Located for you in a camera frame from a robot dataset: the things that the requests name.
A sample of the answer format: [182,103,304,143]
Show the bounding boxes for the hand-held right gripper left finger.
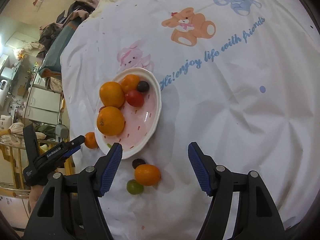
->
[24,142,123,240]

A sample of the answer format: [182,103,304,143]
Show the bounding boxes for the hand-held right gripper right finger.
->
[187,142,287,240]

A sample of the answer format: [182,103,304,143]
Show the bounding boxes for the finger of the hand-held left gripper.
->
[59,135,87,148]
[61,145,82,159]

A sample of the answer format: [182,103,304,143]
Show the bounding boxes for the small orange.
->
[84,132,99,149]

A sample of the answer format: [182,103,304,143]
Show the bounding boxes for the dark purple plum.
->
[137,80,150,93]
[132,158,146,170]

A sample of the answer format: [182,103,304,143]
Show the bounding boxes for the green plum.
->
[126,179,144,195]

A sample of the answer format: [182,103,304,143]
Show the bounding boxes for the large orange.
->
[97,106,125,136]

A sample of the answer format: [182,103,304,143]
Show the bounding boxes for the pink white-rimmed plate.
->
[94,67,162,160]

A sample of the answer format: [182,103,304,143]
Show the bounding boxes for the person's left forearm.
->
[28,185,42,214]

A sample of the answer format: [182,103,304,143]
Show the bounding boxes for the grey stool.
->
[55,124,69,138]

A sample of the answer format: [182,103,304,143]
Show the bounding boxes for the yellow metal rack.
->
[0,127,75,195]

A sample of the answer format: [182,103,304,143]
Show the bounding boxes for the white base cabinets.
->
[25,85,63,125]

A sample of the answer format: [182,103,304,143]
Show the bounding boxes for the floral cloth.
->
[49,76,63,93]

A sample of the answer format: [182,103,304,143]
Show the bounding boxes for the white printed blanket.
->
[60,0,318,240]

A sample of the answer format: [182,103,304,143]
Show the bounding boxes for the teal cushion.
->
[40,17,87,72]

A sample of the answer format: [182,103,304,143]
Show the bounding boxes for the pile of dark clothes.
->
[39,0,100,50]

